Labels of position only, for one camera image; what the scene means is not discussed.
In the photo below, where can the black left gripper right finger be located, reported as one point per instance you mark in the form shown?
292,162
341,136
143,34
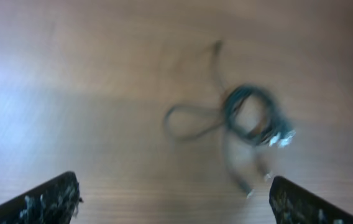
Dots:
293,204

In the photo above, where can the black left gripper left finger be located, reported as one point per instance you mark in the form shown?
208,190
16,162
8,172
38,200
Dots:
54,201

